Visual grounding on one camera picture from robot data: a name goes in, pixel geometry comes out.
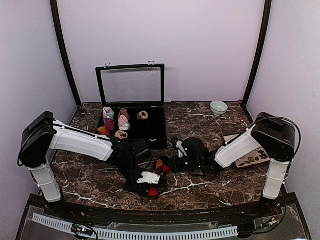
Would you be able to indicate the striped beige maroon sock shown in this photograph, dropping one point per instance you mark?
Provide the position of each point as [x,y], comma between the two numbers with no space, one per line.
[143,115]

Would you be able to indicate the multicolour rolled sock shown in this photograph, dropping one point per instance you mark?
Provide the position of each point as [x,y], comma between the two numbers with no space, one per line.
[108,113]

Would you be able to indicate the orange rolled sock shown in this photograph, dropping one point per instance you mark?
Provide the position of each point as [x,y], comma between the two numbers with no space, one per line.
[102,130]

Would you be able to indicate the black right frame post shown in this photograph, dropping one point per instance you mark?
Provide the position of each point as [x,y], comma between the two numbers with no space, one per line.
[258,52]

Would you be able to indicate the black box with glass lid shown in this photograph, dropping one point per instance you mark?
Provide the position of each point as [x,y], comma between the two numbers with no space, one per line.
[137,87]

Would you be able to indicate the black argyle orange red sock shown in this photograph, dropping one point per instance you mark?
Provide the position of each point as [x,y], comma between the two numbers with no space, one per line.
[160,168]

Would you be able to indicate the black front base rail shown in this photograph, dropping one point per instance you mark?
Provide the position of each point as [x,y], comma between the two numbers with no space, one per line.
[91,215]

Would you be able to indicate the pink white rolled sock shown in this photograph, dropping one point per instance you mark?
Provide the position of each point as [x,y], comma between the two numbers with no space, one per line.
[123,123]

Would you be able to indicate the square floral plate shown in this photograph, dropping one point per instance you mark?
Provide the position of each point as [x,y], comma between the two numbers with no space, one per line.
[252,158]

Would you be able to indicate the black frame post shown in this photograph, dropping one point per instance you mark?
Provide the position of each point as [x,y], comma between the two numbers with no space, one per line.
[258,52]
[63,51]

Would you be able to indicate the pale green bowl at back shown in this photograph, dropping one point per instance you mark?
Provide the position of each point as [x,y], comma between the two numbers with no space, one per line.
[218,108]

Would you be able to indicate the small circuit board left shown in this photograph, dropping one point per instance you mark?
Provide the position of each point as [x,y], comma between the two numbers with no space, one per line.
[82,231]

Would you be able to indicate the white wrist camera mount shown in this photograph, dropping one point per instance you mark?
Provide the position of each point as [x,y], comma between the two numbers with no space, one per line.
[179,148]
[149,178]

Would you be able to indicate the small circuit board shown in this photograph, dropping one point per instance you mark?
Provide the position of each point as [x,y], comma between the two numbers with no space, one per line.
[270,222]
[82,231]

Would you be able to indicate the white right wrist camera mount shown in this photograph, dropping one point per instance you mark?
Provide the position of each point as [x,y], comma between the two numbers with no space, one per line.
[179,148]

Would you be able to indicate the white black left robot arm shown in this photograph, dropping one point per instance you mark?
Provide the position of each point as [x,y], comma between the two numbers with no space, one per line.
[46,133]

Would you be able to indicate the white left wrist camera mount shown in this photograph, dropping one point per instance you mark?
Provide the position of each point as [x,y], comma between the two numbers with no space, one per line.
[149,178]

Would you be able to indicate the magenta rolled sock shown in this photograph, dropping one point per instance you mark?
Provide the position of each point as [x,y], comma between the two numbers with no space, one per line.
[109,125]

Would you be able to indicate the beige rolled sock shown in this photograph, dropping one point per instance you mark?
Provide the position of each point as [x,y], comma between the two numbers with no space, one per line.
[120,134]

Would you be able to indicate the brown rolled sock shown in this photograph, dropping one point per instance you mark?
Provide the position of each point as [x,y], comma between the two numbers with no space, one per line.
[124,112]

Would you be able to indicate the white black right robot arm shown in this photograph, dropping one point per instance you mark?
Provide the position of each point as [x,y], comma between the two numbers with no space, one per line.
[278,137]

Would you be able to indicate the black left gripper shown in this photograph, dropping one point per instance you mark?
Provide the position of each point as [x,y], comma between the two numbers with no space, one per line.
[141,189]

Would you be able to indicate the small circuit board right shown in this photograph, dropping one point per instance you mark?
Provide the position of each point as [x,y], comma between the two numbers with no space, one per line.
[270,222]

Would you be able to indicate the black left frame post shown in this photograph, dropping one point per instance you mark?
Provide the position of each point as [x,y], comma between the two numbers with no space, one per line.
[63,51]

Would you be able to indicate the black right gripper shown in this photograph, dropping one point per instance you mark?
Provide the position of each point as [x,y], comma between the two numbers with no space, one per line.
[176,167]

